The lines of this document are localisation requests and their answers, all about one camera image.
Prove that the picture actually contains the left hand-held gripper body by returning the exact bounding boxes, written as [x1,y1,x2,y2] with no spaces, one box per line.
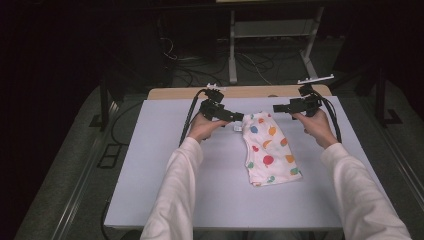
[199,83,235,123]

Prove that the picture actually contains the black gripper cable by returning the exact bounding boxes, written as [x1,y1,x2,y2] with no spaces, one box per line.
[178,88,209,148]
[313,90,343,144]

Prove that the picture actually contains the person's left hand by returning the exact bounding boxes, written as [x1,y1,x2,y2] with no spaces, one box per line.
[187,112,232,145]

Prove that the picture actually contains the white metal stand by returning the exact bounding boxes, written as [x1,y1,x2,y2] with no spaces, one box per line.
[228,6,326,85]

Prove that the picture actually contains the white board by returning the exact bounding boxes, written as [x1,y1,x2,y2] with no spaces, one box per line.
[104,95,405,232]

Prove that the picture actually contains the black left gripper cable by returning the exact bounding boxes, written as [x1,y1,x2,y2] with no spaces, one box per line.
[178,88,209,148]

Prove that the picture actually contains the white fruit print pants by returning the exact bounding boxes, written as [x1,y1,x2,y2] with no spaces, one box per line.
[233,110,304,188]

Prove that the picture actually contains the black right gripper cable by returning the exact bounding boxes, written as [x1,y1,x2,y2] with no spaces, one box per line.
[313,90,343,144]

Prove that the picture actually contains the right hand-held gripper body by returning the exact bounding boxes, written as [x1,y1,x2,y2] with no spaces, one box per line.
[289,73,335,118]

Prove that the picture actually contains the wooden table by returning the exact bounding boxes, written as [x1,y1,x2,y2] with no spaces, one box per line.
[147,84,333,101]

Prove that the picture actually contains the person's right hand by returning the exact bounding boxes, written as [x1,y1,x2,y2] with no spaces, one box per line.
[290,108,340,150]

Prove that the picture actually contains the tangle of floor cables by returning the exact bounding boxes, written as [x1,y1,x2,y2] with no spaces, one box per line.
[159,34,278,88]

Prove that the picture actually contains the black metal stand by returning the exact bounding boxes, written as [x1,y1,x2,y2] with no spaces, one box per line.
[89,74,113,132]
[374,64,404,128]

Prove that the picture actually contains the black floor cable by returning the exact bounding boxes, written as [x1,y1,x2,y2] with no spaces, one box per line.
[110,100,145,146]

